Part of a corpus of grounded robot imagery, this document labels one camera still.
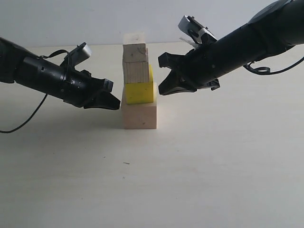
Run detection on large wooden cube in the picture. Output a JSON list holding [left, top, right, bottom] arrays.
[[121, 87, 157, 129]]

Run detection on yellow cube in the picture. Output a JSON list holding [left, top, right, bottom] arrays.
[[124, 64, 157, 105]]

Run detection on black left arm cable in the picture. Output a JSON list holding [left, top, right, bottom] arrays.
[[0, 49, 81, 133]]

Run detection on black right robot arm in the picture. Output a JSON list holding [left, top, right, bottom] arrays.
[[158, 0, 304, 95]]

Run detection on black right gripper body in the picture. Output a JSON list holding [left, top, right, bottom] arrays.
[[158, 25, 266, 90]]

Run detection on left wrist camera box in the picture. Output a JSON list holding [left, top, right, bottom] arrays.
[[60, 42, 92, 68]]

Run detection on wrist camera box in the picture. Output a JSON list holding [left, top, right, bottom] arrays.
[[178, 15, 217, 48], [60, 42, 92, 68]]

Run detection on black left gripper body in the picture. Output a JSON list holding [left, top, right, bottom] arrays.
[[14, 57, 113, 108]]

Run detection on small wooden cube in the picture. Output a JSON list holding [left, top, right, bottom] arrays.
[[123, 32, 146, 45]]

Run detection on medium wooden cube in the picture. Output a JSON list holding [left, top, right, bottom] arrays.
[[122, 48, 151, 84]]

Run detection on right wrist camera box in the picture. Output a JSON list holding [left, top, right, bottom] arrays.
[[178, 15, 217, 48]]

